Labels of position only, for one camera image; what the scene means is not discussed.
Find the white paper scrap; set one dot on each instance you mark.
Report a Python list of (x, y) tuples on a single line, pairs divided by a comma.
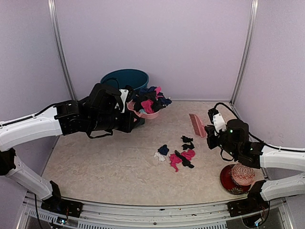
[(159, 156)]

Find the front mixed scrap pile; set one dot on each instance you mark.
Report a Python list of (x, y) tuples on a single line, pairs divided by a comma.
[(185, 156)]

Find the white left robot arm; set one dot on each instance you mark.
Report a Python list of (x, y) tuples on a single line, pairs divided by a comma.
[(64, 118)]

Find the dark red bowl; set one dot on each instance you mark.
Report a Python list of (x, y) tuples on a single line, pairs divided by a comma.
[(228, 183)]

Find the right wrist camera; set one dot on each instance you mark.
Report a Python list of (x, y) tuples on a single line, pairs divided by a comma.
[(217, 120)]

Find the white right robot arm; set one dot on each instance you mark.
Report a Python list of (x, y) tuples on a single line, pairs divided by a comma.
[(233, 137)]

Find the mixed dark scrap pile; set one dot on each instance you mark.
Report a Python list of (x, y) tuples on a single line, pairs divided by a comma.
[(150, 100)]

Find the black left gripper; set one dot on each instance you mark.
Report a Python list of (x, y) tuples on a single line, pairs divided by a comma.
[(128, 125)]

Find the left aluminium corner post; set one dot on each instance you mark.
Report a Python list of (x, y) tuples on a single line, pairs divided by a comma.
[(60, 49)]

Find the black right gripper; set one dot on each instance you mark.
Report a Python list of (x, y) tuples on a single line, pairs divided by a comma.
[(211, 143)]

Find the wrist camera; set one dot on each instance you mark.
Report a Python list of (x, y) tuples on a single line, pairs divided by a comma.
[(217, 120), (126, 95)]

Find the pink hand brush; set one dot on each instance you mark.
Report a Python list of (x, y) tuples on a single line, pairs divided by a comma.
[(197, 125)]

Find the dark blue paper scrap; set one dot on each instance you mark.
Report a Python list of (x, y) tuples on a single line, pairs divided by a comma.
[(163, 150)]

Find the teal plastic waste bin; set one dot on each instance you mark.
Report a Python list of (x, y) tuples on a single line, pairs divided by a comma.
[(136, 79)]

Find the right aluminium corner post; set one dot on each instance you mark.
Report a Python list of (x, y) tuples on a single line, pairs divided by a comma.
[(246, 51)]

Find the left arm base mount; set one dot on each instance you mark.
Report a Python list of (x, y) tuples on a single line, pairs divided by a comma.
[(57, 204)]

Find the aluminium corner post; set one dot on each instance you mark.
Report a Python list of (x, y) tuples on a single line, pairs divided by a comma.
[(246, 51), (60, 49)]

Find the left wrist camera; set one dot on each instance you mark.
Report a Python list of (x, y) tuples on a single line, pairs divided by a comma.
[(126, 95)]

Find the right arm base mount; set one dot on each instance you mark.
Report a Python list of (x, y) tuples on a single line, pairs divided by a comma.
[(253, 203)]

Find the aluminium front rail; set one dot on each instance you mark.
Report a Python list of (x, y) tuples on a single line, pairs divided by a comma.
[(95, 215)]

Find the pink plastic dustpan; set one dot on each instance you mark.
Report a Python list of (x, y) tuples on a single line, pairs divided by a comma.
[(130, 106)]

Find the red white patterned bowl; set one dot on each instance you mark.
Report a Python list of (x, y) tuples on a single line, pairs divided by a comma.
[(242, 175)]

